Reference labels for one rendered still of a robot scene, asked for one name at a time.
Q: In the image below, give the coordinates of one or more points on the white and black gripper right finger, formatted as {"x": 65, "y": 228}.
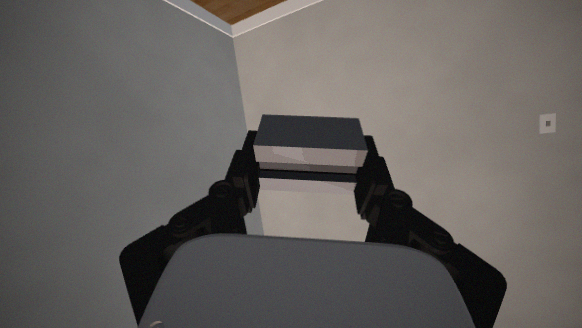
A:
{"x": 377, "y": 201}

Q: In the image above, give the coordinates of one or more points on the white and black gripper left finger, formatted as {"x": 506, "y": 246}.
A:
{"x": 222, "y": 211}

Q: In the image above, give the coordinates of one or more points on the grey rectangular block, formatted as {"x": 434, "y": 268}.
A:
{"x": 309, "y": 153}

